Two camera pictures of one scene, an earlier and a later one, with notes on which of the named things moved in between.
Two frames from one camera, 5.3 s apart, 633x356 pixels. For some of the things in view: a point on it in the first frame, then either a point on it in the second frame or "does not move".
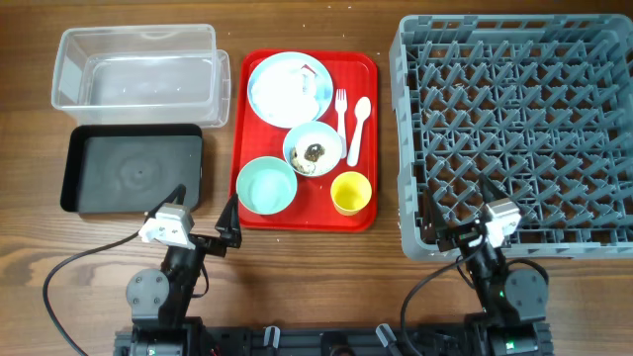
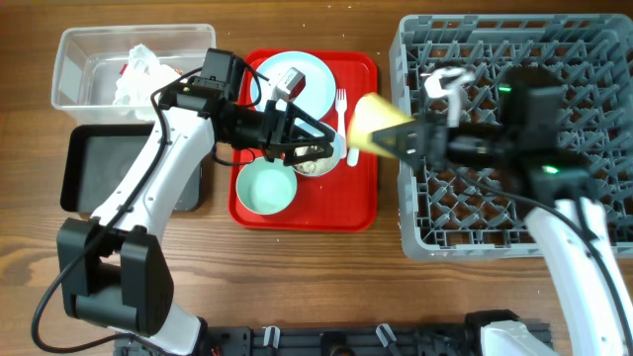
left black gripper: [227, 228] → [276, 131]
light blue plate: [290, 88] does not move
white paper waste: [308, 80] → [143, 74]
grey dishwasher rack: [539, 103] does not move
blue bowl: [313, 148] does not move
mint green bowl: [266, 185] does not move
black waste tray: [131, 168] does not move
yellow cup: [350, 193] → [372, 114]
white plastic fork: [341, 105] does not move
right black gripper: [430, 220] → [402, 139]
